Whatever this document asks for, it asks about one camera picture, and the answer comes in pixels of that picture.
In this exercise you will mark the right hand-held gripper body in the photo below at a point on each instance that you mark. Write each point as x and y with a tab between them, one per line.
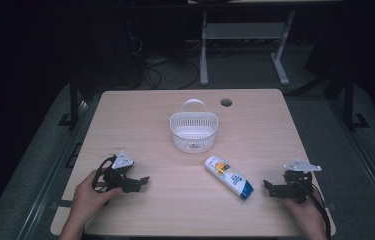
300	186

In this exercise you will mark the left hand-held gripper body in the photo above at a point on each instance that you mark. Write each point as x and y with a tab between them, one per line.
118	176

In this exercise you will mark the white bottle with blue cap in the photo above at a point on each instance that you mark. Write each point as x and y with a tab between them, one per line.
229	176

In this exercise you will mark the white plastic basket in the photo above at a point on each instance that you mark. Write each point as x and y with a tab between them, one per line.
193	133

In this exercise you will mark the person's right hand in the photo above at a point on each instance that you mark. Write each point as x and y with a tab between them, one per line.
310	215

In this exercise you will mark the person's left hand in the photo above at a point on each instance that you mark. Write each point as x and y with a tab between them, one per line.
86	200

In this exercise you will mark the black metal stand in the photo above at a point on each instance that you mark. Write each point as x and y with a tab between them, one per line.
349	100
74	103

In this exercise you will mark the grey metal desk frame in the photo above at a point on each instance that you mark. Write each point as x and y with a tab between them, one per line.
241	30

